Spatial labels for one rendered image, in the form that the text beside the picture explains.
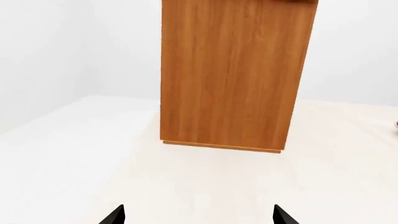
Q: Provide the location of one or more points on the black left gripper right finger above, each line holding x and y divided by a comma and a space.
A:
282, 217

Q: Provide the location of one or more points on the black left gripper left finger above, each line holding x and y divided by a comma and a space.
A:
115, 216

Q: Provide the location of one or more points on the brown wooden cabinet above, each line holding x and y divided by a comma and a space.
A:
230, 77

